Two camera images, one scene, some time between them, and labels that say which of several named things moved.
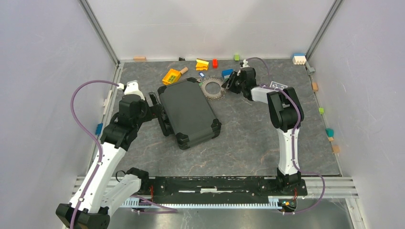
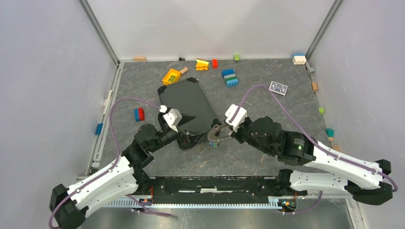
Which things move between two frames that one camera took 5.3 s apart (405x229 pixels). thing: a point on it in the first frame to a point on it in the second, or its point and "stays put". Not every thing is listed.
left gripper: (154, 111) to (190, 139)
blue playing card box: (274, 85) stays put
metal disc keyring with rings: (203, 82) to (218, 133)
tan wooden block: (139, 58) stays put
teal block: (330, 132) stays put
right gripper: (229, 84) to (236, 134)
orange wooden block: (314, 86) stays put
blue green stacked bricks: (226, 73) stays put
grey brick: (312, 70) stays put
